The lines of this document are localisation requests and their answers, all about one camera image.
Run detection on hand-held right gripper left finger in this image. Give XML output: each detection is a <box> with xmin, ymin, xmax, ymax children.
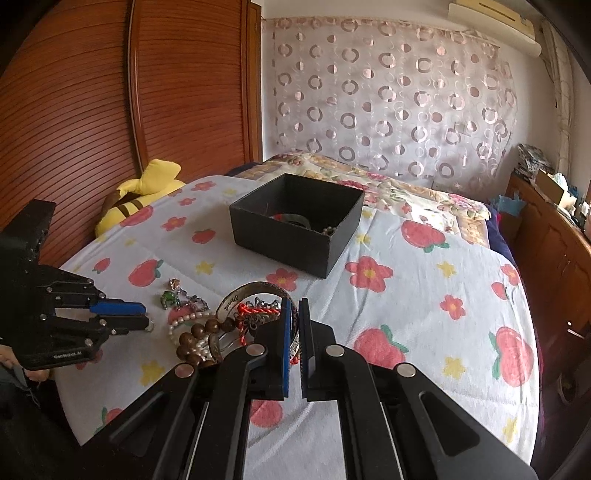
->
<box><xmin>69</xmin><ymin>300</ymin><xmax>297</xmax><ymax>480</ymax></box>

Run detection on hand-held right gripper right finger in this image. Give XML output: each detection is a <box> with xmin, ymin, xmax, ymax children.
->
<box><xmin>299</xmin><ymin>298</ymin><xmax>542</xmax><ymax>480</ymax></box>

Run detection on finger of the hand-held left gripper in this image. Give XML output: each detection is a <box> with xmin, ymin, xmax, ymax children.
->
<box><xmin>89</xmin><ymin>298</ymin><xmax>147</xmax><ymax>317</ymax></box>
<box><xmin>94</xmin><ymin>314</ymin><xmax>156</xmax><ymax>336</ymax></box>

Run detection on engraved silver bangle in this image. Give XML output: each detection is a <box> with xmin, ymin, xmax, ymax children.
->
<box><xmin>209</xmin><ymin>281</ymin><xmax>302</xmax><ymax>366</ymax></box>

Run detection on black jewelry box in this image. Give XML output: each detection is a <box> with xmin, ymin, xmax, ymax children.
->
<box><xmin>229</xmin><ymin>172</ymin><xmax>366</xmax><ymax>280</ymax></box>

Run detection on person's left hand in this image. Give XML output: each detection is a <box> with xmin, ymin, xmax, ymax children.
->
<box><xmin>0</xmin><ymin>342</ymin><xmax>51</xmax><ymax>383</ymax></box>

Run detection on green gem pendant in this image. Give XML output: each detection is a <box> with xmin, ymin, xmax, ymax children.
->
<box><xmin>161</xmin><ymin>278</ymin><xmax>184</xmax><ymax>309</ymax></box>

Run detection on strawberry print bedsheet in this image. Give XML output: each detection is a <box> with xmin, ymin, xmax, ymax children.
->
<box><xmin>54</xmin><ymin>174</ymin><xmax>542</xmax><ymax>480</ymax></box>

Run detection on yellow plush toy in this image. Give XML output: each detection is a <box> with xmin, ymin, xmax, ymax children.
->
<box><xmin>94</xmin><ymin>158</ymin><xmax>186</xmax><ymax>237</ymax></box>

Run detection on plain silver bangle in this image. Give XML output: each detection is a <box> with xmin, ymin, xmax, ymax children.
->
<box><xmin>271</xmin><ymin>212</ymin><xmax>317</xmax><ymax>229</ymax></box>

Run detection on wooden slatted wardrobe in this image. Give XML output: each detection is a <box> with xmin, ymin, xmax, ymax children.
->
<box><xmin>0</xmin><ymin>0</ymin><xmax>265</xmax><ymax>269</ymax></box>

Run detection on floral quilt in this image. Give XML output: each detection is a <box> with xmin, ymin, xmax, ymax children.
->
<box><xmin>225</xmin><ymin>151</ymin><xmax>493</xmax><ymax>246</ymax></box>

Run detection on dark blue bed sheet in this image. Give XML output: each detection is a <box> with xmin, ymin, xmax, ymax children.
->
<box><xmin>483</xmin><ymin>203</ymin><xmax>523</xmax><ymax>271</ymax></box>

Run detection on blue cloth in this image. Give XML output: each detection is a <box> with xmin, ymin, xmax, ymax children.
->
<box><xmin>489</xmin><ymin>193</ymin><xmax>528</xmax><ymax>217</ymax></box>

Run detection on wooden side cabinet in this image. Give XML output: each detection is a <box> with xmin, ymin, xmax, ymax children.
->
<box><xmin>501</xmin><ymin>172</ymin><xmax>591</xmax><ymax>340</ymax></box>

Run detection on circle pattern sheer curtain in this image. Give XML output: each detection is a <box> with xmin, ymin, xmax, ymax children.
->
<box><xmin>270</xmin><ymin>16</ymin><xmax>519</xmax><ymax>184</ymax></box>

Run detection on stack of magazines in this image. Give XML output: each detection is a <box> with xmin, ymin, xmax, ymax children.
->
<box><xmin>512</xmin><ymin>143</ymin><xmax>554</xmax><ymax>182</ymax></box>

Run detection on cardboard box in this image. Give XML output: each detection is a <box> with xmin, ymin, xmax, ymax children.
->
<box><xmin>534</xmin><ymin>169</ymin><xmax>579</xmax><ymax>209</ymax></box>

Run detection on beige curtain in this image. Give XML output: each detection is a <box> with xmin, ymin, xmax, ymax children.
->
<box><xmin>539</xmin><ymin>18</ymin><xmax>583</xmax><ymax>186</ymax></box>

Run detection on white air conditioner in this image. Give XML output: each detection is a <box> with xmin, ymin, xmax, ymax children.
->
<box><xmin>446</xmin><ymin>0</ymin><xmax>542</xmax><ymax>59</ymax></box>

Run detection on red knotted cord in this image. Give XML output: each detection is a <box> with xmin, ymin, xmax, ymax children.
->
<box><xmin>236</xmin><ymin>306</ymin><xmax>282</xmax><ymax>348</ymax></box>

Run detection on white pearl bracelet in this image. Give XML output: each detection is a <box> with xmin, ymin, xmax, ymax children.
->
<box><xmin>168</xmin><ymin>311</ymin><xmax>219</xmax><ymax>366</ymax></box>

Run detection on silver chain necklace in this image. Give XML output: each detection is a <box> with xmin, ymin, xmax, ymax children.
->
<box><xmin>179</xmin><ymin>290</ymin><xmax>209</xmax><ymax>312</ymax></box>

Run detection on brown wooden bead bracelet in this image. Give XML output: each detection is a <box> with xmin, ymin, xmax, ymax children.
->
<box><xmin>176</xmin><ymin>320</ymin><xmax>237</xmax><ymax>371</ymax></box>

